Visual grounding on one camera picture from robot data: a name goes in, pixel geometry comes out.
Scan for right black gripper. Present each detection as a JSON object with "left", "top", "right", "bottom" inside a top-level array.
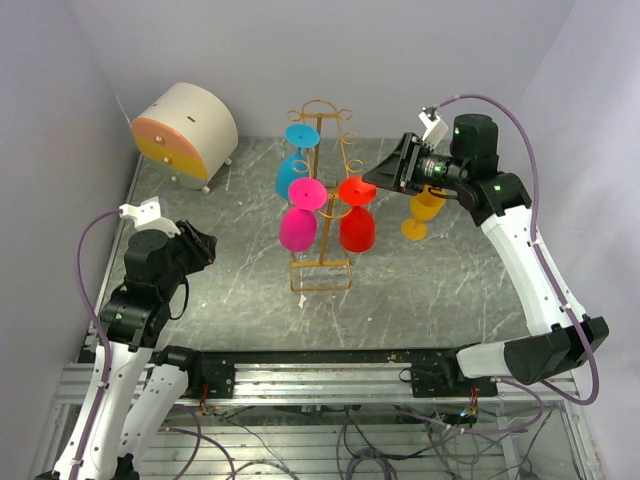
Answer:
[{"left": 362, "top": 133, "right": 468, "bottom": 196}]

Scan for yellow wine glass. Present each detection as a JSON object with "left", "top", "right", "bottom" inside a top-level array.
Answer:
[{"left": 401, "top": 191, "right": 445, "bottom": 241}]

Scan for red wine glass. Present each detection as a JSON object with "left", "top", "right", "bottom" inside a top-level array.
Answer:
[{"left": 338, "top": 176, "right": 377, "bottom": 253}]

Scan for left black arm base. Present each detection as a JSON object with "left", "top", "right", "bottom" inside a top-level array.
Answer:
[{"left": 151, "top": 345, "right": 236, "bottom": 399}]

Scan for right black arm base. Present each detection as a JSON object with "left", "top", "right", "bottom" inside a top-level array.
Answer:
[{"left": 398, "top": 348, "right": 498, "bottom": 398}]

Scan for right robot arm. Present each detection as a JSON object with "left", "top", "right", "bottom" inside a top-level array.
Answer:
[{"left": 363, "top": 110, "right": 609, "bottom": 396}]

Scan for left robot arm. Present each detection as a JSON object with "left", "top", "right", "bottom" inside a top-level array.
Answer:
[{"left": 41, "top": 220, "right": 217, "bottom": 479}]

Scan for blue wine glass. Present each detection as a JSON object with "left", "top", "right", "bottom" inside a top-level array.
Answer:
[{"left": 275, "top": 124, "right": 320, "bottom": 201}]

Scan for pink wine glass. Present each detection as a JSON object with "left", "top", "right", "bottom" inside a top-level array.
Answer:
[{"left": 279, "top": 178, "right": 328, "bottom": 253}]

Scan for round white mini drawer cabinet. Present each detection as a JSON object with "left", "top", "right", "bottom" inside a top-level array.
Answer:
[{"left": 131, "top": 82, "right": 239, "bottom": 194}]

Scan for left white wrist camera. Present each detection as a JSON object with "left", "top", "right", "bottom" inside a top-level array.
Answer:
[{"left": 119, "top": 196, "right": 181, "bottom": 238}]

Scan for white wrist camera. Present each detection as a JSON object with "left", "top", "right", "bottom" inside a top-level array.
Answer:
[
  {"left": 418, "top": 107, "right": 449, "bottom": 149},
  {"left": 119, "top": 196, "right": 181, "bottom": 238}
]

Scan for gold wire wine glass rack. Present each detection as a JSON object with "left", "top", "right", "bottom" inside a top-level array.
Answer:
[{"left": 287, "top": 98, "right": 363, "bottom": 292}]

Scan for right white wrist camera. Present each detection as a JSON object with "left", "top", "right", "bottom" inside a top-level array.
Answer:
[{"left": 418, "top": 107, "right": 449, "bottom": 149}]

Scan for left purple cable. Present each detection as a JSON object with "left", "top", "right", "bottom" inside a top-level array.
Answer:
[{"left": 74, "top": 208, "right": 124, "bottom": 471}]

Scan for aluminium mounting rail frame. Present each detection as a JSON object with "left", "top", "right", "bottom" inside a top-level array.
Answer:
[{"left": 32, "top": 349, "right": 597, "bottom": 479}]

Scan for loose cables under frame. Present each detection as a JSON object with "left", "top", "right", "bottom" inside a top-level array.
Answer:
[{"left": 164, "top": 399, "right": 551, "bottom": 480}]

